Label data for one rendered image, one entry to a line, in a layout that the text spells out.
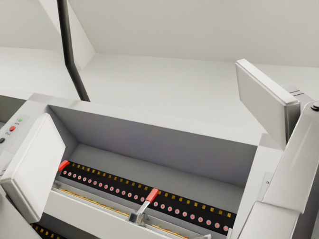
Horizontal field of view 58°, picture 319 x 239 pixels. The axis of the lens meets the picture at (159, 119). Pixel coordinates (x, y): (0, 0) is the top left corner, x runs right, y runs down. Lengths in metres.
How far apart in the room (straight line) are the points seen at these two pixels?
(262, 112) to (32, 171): 0.13
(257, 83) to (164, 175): 0.69
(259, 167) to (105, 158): 0.53
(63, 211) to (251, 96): 0.54
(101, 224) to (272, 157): 0.35
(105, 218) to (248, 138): 0.33
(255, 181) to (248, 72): 0.39
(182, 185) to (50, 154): 0.64
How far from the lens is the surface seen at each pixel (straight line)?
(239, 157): 0.66
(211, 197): 0.77
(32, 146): 0.18
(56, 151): 0.20
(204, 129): 0.64
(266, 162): 0.58
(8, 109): 1.18
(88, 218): 0.62
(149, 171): 0.85
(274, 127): 0.16
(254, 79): 0.17
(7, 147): 0.88
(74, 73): 0.83
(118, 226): 0.58
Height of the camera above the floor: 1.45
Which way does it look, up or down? 31 degrees up
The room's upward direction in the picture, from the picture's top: 29 degrees clockwise
